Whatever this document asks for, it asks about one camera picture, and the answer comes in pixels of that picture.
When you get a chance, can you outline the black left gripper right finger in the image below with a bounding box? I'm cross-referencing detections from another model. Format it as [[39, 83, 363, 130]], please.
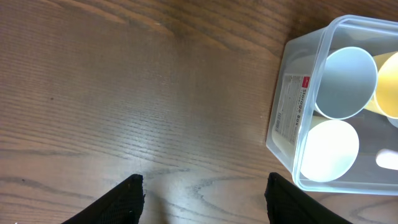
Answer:
[[264, 172, 351, 224]]

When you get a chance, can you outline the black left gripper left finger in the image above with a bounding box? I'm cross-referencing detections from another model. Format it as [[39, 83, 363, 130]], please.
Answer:
[[63, 174, 145, 224]]

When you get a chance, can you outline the white plastic cup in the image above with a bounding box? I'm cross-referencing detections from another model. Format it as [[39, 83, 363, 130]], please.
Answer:
[[300, 116, 359, 182]]

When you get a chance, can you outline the grey plastic cup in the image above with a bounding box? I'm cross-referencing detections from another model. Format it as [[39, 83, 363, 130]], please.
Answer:
[[315, 47, 378, 119]]

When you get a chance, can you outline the yellow plastic cup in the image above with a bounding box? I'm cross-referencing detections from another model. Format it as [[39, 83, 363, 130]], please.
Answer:
[[365, 52, 397, 119]]

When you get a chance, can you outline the clear plastic storage container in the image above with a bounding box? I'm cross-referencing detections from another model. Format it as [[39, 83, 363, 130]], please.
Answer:
[[266, 15, 397, 195]]

